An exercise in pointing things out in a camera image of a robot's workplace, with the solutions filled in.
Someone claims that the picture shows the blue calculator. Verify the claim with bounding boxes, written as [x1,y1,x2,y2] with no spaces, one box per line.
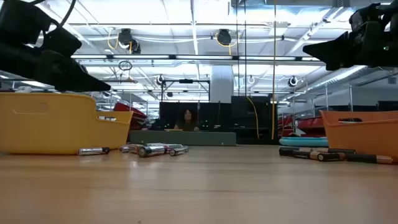
[279,136,330,147]

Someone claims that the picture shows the long ceiling light bar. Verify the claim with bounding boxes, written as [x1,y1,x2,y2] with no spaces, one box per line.
[70,54,326,62]

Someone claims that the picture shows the black copper-top battery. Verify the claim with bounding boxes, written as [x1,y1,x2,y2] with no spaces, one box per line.
[279,149,321,161]
[317,152,346,162]
[345,153,394,165]
[279,146,327,152]

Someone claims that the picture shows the hanging black cable ring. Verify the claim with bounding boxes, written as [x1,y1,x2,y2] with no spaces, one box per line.
[118,60,134,72]

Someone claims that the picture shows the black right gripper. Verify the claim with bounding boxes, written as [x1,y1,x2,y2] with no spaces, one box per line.
[302,2,398,71]

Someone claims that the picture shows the black partition panels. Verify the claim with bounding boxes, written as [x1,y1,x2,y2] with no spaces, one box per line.
[159,95,279,146]

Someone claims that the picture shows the yellow curved cable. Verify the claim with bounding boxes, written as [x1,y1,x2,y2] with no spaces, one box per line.
[246,96,261,140]

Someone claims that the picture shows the red utility cart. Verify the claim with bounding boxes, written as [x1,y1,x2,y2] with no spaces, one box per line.
[278,114,326,138]
[113,101,149,131]

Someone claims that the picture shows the thin black hanging cable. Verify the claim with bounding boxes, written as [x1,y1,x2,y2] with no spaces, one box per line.
[235,0,239,97]
[244,0,248,97]

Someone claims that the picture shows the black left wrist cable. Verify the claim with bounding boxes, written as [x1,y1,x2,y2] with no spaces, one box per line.
[29,0,77,28]

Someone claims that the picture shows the dark screws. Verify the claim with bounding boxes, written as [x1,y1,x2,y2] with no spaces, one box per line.
[326,148,356,154]

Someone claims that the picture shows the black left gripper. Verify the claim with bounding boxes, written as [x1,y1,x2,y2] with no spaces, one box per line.
[0,0,111,93]

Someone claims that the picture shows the black overhead frame rig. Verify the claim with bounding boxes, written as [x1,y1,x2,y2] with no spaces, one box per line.
[160,78,211,103]

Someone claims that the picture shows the yellow plastic bin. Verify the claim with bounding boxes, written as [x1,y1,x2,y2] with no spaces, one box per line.
[0,91,134,156]

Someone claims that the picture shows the metal shelving rack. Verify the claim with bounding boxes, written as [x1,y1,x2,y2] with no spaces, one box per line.
[292,85,354,138]

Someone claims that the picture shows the person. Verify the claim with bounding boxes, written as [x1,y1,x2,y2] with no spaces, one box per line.
[173,108,201,132]

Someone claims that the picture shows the orange plastic bin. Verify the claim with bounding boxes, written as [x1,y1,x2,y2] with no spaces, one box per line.
[320,110,398,163]

